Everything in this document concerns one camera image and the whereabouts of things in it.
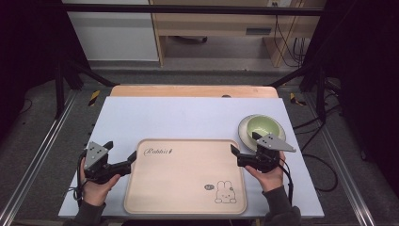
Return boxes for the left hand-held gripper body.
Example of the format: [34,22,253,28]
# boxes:
[82,141,122,186]

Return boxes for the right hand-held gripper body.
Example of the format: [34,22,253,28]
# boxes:
[255,133,297,173]

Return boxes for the green bowl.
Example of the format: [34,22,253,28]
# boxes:
[237,113,287,153]
[246,115,281,143]

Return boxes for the beige rabbit print tray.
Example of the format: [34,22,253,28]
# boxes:
[122,137,247,216]

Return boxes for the person's right hand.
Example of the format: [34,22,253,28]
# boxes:
[244,151,287,193]

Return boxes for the person's left hand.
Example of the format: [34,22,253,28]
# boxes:
[79,157,122,208]

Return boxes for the yellow black striped marker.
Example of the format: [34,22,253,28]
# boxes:
[88,89,102,107]
[289,91,308,107]

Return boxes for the black metal stand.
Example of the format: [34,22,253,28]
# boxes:
[267,61,327,124]
[54,56,118,121]

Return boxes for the pale blue table board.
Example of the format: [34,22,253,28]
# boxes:
[57,96,325,219]

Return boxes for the wooden table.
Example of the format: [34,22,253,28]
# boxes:
[109,84,279,99]

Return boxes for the grey desk label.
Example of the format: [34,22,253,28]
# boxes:
[245,26,273,37]

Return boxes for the white cabinet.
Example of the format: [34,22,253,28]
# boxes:
[61,0,160,62]

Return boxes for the black curtain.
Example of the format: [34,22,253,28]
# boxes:
[0,0,92,143]
[300,0,399,190]

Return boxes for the wooden desk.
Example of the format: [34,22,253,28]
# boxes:
[148,0,327,69]

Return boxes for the left hand-held gripper cable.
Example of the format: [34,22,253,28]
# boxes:
[72,150,88,208]

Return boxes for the hand-held gripper cable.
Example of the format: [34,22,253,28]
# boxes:
[278,157,295,207]
[72,150,88,208]

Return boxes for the right hand-held gripper cable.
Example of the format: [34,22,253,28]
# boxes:
[278,157,295,207]

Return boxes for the aluminium floor rail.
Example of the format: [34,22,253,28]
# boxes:
[0,89,80,226]
[301,93,378,226]

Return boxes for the black floor cables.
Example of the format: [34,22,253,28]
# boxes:
[292,103,343,193]

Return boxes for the black hanging cables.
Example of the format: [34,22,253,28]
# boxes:
[272,14,308,69]

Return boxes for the black horizontal frame bar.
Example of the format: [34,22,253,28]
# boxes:
[61,3,326,18]

